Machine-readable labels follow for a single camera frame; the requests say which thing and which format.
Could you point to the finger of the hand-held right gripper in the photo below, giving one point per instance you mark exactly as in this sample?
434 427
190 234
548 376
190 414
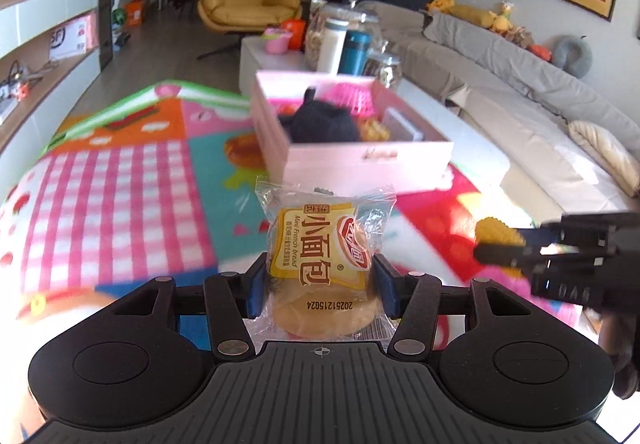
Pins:
505 254
542 234

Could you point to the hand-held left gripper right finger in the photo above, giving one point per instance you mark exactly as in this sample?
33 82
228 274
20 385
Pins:
384 286

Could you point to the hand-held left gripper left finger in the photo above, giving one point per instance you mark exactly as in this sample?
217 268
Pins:
256 286

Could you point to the yellow textured toy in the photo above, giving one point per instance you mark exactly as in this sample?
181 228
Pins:
492 231

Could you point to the small bread packet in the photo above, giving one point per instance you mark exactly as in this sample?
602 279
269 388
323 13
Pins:
320 244

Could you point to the pink wooden box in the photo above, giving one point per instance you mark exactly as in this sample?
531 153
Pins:
350 164

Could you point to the yellow snack packet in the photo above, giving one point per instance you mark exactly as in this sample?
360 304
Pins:
372 129

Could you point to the black plush toy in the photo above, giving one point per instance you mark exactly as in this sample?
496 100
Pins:
325 122

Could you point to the orange plastic mould toy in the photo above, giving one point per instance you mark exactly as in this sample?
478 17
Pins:
286 110

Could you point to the pink mesh basket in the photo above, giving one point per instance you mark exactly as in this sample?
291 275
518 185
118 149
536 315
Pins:
352 97

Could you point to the person's right hand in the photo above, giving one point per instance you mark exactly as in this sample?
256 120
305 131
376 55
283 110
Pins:
622 354

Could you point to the beige sofa cushion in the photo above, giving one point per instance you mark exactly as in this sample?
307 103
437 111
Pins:
605 154

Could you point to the grey sofa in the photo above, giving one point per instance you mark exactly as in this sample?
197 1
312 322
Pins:
500 89

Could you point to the colourful play mat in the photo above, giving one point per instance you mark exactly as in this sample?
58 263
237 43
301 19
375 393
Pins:
115 204

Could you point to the orange plush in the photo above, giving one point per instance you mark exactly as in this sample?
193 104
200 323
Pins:
541 53

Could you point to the grey neck pillow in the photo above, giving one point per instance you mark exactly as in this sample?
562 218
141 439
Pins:
572 55

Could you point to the brown plush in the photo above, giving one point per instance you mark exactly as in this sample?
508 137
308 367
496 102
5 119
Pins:
522 37

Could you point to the small yellow plush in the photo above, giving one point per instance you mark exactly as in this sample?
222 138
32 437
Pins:
500 24

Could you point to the small glass jar of seeds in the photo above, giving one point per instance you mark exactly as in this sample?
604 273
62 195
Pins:
385 69

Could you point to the giraffe plush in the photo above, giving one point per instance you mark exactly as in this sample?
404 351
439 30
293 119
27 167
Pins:
507 8

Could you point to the long yellow plush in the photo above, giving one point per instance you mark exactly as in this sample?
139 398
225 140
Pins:
472 15

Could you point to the teal thermos bottle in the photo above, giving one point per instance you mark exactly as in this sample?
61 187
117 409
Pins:
356 54

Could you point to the white bottle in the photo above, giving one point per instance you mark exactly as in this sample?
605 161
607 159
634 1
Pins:
332 47

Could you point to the pink bowl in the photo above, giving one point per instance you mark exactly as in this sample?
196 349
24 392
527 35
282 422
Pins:
276 40

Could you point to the orange round toy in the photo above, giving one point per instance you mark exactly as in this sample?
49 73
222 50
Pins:
296 30

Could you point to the large glass jar of nuts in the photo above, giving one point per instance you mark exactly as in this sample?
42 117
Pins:
315 32

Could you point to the orange cardboard box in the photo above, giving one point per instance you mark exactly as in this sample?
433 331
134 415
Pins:
136 13

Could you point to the watermelon ball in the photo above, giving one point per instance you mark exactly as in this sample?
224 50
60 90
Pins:
118 17

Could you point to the white and pink parcel box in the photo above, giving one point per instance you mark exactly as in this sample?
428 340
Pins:
70 38

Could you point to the white shelf unit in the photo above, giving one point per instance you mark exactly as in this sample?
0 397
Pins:
30 19

